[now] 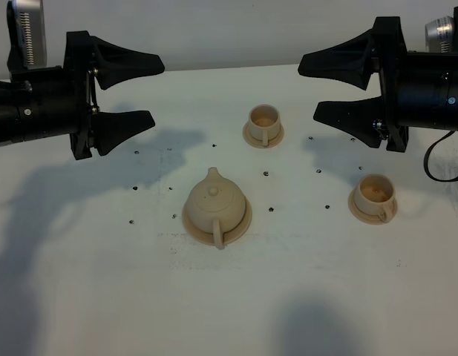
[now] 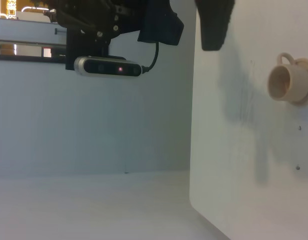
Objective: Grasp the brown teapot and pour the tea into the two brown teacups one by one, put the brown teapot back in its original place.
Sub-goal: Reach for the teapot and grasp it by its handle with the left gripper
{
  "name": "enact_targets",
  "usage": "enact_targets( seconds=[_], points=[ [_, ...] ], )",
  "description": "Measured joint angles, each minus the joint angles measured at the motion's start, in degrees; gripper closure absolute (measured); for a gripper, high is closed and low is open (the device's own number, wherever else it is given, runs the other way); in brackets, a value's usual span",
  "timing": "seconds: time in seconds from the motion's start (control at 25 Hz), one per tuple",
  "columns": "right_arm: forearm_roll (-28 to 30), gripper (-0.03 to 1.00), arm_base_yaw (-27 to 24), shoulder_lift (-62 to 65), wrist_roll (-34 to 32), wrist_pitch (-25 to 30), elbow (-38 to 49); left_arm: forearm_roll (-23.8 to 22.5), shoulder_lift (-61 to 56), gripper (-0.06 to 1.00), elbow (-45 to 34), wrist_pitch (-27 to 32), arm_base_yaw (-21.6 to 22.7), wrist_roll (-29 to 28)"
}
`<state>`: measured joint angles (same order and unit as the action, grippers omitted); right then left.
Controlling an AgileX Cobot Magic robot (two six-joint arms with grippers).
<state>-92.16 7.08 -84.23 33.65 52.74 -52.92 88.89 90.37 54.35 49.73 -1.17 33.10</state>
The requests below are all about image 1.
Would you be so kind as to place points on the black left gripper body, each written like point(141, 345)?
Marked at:
point(50, 101)

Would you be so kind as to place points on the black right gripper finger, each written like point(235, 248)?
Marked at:
point(350, 62)
point(355, 118)

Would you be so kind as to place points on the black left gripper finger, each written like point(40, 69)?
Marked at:
point(111, 129)
point(116, 64)

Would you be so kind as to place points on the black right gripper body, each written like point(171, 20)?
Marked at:
point(419, 90)

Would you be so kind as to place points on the beige teapot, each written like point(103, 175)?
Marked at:
point(216, 205)

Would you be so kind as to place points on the beige teapot saucer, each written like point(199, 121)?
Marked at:
point(228, 237)

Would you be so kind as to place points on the beige near teacup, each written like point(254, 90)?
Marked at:
point(376, 187)

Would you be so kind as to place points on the beige teacup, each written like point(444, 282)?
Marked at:
point(264, 123)
point(376, 187)

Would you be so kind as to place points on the beige far teacup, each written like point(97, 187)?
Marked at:
point(264, 123)

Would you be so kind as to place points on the beige near cup saucer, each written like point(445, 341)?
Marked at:
point(371, 212)

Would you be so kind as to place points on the beige cup saucer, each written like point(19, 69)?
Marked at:
point(257, 143)
point(371, 212)

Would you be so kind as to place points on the beige far cup saucer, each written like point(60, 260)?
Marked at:
point(257, 143)

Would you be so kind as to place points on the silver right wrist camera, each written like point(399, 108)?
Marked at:
point(441, 35)

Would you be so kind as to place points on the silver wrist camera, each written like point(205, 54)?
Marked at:
point(441, 35)
point(26, 28)

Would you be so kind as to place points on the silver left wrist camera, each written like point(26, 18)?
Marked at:
point(26, 28)

